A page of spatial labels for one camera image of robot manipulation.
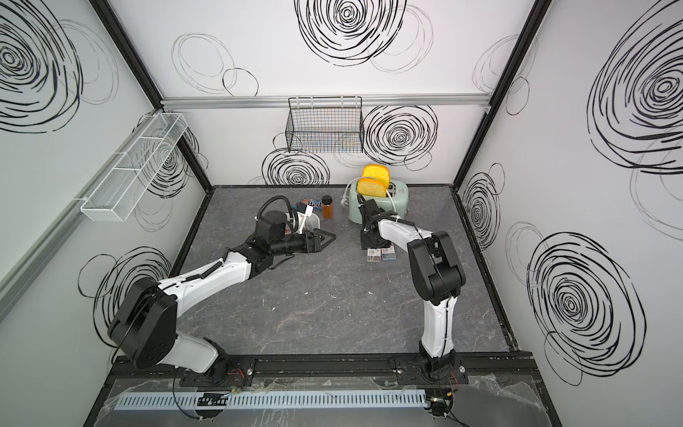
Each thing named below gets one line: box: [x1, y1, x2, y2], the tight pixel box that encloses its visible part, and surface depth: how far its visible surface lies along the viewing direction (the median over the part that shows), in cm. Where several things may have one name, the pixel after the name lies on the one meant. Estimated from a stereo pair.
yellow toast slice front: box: [356, 177, 387, 197], surface depth 96 cm
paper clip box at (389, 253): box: [381, 245, 397, 261], surface depth 98 cm
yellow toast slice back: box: [361, 163, 391, 190], surface depth 98 cm
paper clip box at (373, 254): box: [366, 248, 382, 263], surface depth 97 cm
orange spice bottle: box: [321, 193, 334, 220], surface depth 105 cm
